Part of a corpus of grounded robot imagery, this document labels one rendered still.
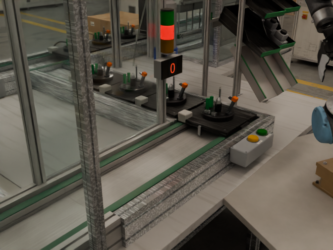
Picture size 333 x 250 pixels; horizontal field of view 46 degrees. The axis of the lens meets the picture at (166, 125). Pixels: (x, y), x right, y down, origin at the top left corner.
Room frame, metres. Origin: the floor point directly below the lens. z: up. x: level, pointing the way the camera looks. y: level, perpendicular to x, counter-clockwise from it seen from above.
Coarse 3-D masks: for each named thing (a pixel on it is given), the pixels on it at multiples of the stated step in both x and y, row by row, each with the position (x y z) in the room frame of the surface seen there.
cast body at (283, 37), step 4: (276, 32) 1.77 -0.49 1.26; (280, 32) 1.76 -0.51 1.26; (284, 32) 1.75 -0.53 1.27; (272, 36) 1.78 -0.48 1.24; (276, 36) 1.77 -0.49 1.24; (280, 36) 1.75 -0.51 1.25; (284, 36) 1.75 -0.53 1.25; (272, 40) 1.78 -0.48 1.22; (276, 40) 1.76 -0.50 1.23; (280, 40) 1.75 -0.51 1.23; (284, 40) 1.77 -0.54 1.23; (280, 44) 1.74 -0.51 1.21; (284, 44) 1.76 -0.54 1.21
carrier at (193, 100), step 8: (168, 88) 1.84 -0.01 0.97; (168, 96) 1.67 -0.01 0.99; (176, 96) 1.68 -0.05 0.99; (184, 96) 1.68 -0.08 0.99; (192, 96) 1.73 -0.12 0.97; (168, 104) 1.61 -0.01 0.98; (176, 104) 1.61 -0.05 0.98; (184, 104) 1.63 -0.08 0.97; (192, 104) 1.63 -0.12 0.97; (200, 104) 1.65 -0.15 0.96; (168, 112) 1.54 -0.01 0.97; (176, 112) 1.54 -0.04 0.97
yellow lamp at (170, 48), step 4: (164, 40) 1.42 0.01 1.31; (168, 40) 1.42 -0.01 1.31; (172, 40) 1.43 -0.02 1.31; (164, 44) 1.42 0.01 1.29; (168, 44) 1.42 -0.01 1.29; (172, 44) 1.43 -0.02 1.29; (164, 48) 1.42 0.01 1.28; (168, 48) 1.42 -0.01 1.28; (172, 48) 1.43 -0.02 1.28; (164, 52) 1.42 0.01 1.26; (168, 52) 1.42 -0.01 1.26; (172, 52) 1.43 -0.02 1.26
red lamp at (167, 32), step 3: (162, 27) 1.42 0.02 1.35; (165, 27) 1.42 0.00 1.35; (168, 27) 1.42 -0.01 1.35; (171, 27) 1.42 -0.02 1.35; (162, 30) 1.42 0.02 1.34; (165, 30) 1.42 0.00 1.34; (168, 30) 1.42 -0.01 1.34; (171, 30) 1.42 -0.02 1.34; (162, 33) 1.42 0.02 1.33; (165, 33) 1.42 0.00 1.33; (168, 33) 1.42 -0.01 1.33; (171, 33) 1.42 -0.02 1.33; (162, 36) 1.42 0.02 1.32; (165, 36) 1.42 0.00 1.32; (168, 36) 1.42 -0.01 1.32; (171, 36) 1.42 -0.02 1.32; (165, 39) 1.42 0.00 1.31; (168, 39) 1.42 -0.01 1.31
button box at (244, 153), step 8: (264, 136) 1.33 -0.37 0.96; (272, 136) 1.35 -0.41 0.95; (240, 144) 1.27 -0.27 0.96; (248, 144) 1.27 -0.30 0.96; (256, 144) 1.27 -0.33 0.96; (264, 144) 1.30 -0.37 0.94; (272, 144) 1.36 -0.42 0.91; (232, 152) 1.24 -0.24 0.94; (240, 152) 1.22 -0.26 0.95; (248, 152) 1.21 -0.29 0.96; (256, 152) 1.26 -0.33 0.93; (264, 152) 1.31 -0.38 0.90; (232, 160) 1.24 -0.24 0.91; (240, 160) 1.22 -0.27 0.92; (248, 160) 1.22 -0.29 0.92
